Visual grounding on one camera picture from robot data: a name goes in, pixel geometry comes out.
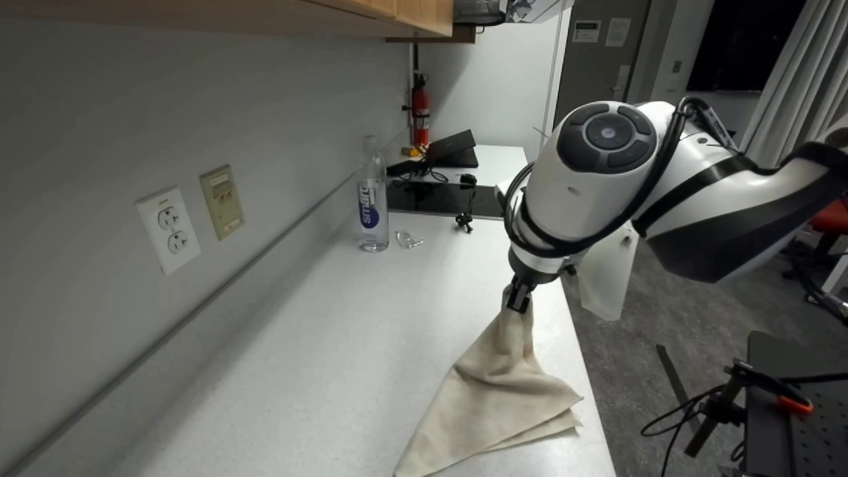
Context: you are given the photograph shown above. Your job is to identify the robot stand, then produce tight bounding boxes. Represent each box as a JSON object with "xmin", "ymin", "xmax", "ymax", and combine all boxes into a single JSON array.
[{"xmin": 741, "ymin": 331, "xmax": 848, "ymax": 477}]

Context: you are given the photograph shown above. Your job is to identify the black laptop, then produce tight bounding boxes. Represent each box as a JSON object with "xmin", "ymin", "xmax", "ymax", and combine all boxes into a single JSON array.
[{"xmin": 425, "ymin": 129, "xmax": 480, "ymax": 169}]

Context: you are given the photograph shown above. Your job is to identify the red office chair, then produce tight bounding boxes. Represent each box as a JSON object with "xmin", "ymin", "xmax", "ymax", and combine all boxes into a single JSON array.
[{"xmin": 780, "ymin": 197, "xmax": 848, "ymax": 282}]

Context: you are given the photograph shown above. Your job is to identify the dark window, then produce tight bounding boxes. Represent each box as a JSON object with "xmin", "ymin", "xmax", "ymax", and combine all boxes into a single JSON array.
[{"xmin": 686, "ymin": 0, "xmax": 808, "ymax": 93}]

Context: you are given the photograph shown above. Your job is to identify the red fire extinguisher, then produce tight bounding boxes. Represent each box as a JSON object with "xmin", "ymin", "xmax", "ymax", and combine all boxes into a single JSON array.
[{"xmin": 402, "ymin": 73, "xmax": 431, "ymax": 148}]

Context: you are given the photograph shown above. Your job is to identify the black induction cooktop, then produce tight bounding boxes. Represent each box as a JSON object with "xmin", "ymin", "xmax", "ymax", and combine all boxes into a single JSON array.
[{"xmin": 387, "ymin": 180, "xmax": 506, "ymax": 220}]

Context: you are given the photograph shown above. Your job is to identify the beige towel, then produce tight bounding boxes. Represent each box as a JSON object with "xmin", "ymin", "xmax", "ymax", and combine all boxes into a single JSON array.
[{"xmin": 394, "ymin": 285, "xmax": 584, "ymax": 477}]

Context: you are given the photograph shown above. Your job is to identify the black cable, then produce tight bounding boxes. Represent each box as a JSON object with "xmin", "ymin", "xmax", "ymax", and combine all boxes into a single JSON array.
[{"xmin": 640, "ymin": 384, "xmax": 729, "ymax": 477}]

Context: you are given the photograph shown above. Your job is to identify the beige wall switch plate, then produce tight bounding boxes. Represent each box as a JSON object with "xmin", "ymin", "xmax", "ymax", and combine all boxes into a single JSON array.
[{"xmin": 199, "ymin": 164, "xmax": 246, "ymax": 242}]

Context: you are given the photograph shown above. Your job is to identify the clear plastic water bottle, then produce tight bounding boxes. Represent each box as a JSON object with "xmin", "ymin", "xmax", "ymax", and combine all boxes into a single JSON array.
[{"xmin": 357, "ymin": 135, "xmax": 391, "ymax": 254}]

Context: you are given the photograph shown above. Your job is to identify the camera on mount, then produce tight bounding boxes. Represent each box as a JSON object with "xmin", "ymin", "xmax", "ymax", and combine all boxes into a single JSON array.
[{"xmin": 454, "ymin": 173, "xmax": 480, "ymax": 235}]

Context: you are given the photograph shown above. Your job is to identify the black clamp with orange handle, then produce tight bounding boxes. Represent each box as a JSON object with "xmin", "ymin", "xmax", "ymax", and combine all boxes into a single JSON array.
[{"xmin": 682, "ymin": 358, "xmax": 815, "ymax": 459}]

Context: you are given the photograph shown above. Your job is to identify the grey door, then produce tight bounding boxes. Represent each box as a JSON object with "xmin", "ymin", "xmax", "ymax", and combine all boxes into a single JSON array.
[{"xmin": 554, "ymin": 0, "xmax": 653, "ymax": 128}]

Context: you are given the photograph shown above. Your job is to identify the black power adapter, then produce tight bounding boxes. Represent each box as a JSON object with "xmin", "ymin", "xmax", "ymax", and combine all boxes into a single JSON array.
[{"xmin": 386, "ymin": 158, "xmax": 433, "ymax": 179}]

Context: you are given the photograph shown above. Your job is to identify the white wall socket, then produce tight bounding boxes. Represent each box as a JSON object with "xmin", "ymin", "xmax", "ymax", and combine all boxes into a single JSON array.
[{"xmin": 135, "ymin": 185, "xmax": 202, "ymax": 276}]

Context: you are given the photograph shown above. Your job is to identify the wooden wall cabinet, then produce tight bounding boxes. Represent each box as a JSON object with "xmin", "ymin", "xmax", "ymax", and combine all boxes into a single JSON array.
[{"xmin": 0, "ymin": 0, "xmax": 455, "ymax": 38}]

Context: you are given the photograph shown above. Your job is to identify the light grey curtain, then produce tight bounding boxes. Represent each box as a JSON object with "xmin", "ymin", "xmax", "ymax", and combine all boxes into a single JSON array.
[{"xmin": 737, "ymin": 0, "xmax": 848, "ymax": 168}]

